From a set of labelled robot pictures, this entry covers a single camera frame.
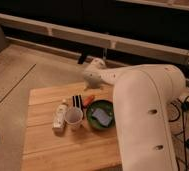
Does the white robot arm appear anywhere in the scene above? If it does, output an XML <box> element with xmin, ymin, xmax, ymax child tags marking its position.
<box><xmin>82</xmin><ymin>58</ymin><xmax>186</xmax><ymax>171</ymax></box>

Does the clear plastic cup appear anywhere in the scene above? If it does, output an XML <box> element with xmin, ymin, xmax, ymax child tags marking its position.
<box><xmin>65</xmin><ymin>107</ymin><xmax>84</xmax><ymax>131</ymax></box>

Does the black cables and stand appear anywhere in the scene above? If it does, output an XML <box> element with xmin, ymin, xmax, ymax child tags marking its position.
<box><xmin>169</xmin><ymin>41</ymin><xmax>189</xmax><ymax>171</ymax></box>

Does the small white bottle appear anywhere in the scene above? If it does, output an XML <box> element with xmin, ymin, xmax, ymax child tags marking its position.
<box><xmin>53</xmin><ymin>99</ymin><xmax>68</xmax><ymax>132</ymax></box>

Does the orange red pepper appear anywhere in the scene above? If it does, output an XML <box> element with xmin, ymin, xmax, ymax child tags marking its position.
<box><xmin>83</xmin><ymin>95</ymin><xmax>95</xmax><ymax>107</ymax></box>

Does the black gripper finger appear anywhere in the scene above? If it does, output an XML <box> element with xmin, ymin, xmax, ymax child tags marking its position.
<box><xmin>72</xmin><ymin>96</ymin><xmax>77</xmax><ymax>107</ymax></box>
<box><xmin>77</xmin><ymin>95</ymin><xmax>83</xmax><ymax>108</ymax></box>

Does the white shelf rail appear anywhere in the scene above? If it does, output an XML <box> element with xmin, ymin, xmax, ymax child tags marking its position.
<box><xmin>0</xmin><ymin>13</ymin><xmax>189</xmax><ymax>66</ymax></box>

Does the dark table leg bracket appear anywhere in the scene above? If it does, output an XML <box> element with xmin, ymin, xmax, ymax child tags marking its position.
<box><xmin>78</xmin><ymin>51</ymin><xmax>88</xmax><ymax>64</ymax></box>

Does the blue grey sponge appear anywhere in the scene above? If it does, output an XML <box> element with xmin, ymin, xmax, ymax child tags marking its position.
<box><xmin>92</xmin><ymin>108</ymin><xmax>113</xmax><ymax>127</ymax></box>

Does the green bowl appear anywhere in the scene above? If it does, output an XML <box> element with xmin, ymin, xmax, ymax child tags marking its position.
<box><xmin>86</xmin><ymin>100</ymin><xmax>115</xmax><ymax>131</ymax></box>

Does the wooden table board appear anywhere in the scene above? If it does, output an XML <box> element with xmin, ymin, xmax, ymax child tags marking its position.
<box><xmin>21</xmin><ymin>82</ymin><xmax>121</xmax><ymax>171</ymax></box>

